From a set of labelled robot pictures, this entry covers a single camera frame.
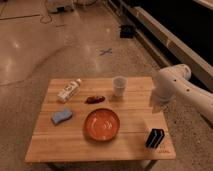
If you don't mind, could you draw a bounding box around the dark red snack packet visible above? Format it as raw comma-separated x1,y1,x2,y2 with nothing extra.
85,96,105,104

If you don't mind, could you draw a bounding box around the cable on floor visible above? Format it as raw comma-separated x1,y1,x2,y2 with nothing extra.
39,0,54,25

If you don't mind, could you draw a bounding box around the white plastic bottle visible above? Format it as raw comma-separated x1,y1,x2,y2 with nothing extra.
57,79,82,103

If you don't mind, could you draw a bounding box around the grey equipment on floor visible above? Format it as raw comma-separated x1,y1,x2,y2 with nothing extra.
45,0,74,13

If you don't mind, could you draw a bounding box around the wooden table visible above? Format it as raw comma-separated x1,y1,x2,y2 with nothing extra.
25,77,176,163

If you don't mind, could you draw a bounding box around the clear plastic cup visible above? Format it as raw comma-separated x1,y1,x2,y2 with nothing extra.
112,76,127,97

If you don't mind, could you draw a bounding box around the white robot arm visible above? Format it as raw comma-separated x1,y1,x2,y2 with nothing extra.
152,64,213,124

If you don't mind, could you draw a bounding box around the black box on floor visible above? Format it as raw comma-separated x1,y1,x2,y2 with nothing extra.
120,25,135,38

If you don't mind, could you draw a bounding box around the blue sponge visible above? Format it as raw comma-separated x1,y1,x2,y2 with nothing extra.
51,109,73,125

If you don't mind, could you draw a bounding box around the orange bowl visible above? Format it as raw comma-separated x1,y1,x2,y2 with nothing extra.
83,108,120,141

